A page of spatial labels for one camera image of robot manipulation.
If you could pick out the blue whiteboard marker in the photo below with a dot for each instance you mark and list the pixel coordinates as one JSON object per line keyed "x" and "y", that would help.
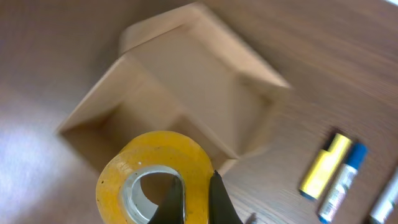
{"x": 342, "y": 183}

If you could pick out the black pen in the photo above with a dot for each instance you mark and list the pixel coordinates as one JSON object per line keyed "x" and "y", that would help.
{"x": 252, "y": 219}

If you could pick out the yellow tape roll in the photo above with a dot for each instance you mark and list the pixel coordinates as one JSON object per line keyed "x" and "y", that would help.
{"x": 118, "y": 194}

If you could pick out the black whiteboard marker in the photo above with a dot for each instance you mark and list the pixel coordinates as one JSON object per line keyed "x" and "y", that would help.
{"x": 385, "y": 203}

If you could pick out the yellow highlighter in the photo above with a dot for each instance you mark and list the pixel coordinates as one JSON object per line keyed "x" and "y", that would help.
{"x": 324, "y": 166}

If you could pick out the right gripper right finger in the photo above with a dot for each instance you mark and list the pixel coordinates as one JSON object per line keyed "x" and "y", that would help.
{"x": 221, "y": 209}

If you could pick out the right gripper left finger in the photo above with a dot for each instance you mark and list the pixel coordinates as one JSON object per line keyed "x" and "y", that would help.
{"x": 171, "y": 210}

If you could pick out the brown cardboard box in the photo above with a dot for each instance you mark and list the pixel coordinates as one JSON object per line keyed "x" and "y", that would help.
{"x": 186, "y": 71}

